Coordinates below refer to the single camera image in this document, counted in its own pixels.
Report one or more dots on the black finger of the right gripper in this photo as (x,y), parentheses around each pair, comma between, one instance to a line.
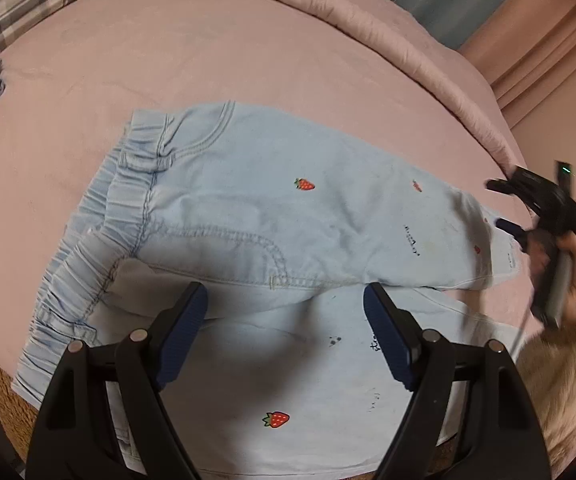
(505,185)
(515,231)

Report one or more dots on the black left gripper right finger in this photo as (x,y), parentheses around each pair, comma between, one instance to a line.
(498,433)

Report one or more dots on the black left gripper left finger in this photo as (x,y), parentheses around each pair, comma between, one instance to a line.
(102,416)

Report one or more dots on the light blue strawberry denim pants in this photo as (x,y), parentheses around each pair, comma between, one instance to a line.
(285,222)

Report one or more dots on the beige fluffy sleeve forearm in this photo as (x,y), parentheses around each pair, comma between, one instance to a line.
(547,365)

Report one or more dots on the person's right hand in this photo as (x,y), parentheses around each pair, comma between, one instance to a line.
(538,260)

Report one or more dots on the pink curtain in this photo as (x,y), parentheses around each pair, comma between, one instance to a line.
(526,49)

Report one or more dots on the pink quilted duvet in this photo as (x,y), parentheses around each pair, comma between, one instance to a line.
(396,36)

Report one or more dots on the pink bed sheet mattress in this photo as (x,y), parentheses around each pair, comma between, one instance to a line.
(73,81)

